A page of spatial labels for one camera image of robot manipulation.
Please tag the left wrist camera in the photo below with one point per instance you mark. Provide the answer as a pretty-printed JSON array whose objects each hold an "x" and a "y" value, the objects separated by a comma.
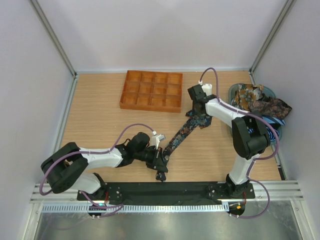
[{"x": 156, "y": 139}]

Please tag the teal plastic basket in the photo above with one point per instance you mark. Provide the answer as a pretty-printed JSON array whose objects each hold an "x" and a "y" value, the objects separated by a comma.
[{"x": 266, "y": 93}]

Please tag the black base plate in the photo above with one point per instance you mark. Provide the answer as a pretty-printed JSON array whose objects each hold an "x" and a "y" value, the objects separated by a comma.
[{"x": 174, "y": 194}]

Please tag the blue striped tie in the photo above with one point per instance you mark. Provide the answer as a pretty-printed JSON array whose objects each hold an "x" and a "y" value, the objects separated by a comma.
[{"x": 274, "y": 122}]

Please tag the mustard floral tie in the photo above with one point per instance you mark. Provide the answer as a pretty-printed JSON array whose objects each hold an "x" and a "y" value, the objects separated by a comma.
[{"x": 246, "y": 95}]

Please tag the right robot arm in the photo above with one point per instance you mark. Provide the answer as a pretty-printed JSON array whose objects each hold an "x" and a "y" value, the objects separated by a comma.
[{"x": 249, "y": 136}]

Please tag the navy floral tie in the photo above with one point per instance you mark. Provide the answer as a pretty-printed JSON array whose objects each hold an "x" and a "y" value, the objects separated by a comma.
[{"x": 202, "y": 121}]

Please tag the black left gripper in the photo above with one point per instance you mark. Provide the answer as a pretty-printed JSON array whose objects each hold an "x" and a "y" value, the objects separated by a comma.
[{"x": 157, "y": 162}]

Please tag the white slotted cable duct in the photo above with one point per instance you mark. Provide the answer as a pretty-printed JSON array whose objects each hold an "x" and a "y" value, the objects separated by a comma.
[{"x": 87, "y": 208}]

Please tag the orange compartment tray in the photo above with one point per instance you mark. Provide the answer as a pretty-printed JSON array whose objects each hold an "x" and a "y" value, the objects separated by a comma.
[{"x": 152, "y": 91}]

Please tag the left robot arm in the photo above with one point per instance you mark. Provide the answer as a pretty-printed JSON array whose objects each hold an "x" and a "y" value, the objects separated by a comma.
[{"x": 65, "y": 169}]

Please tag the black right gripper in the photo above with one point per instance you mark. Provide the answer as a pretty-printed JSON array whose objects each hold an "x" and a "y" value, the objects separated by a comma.
[{"x": 195, "y": 112}]

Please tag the dark brown paisley tie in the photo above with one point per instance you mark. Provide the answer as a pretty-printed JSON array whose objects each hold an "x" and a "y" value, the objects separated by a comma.
[{"x": 272, "y": 107}]

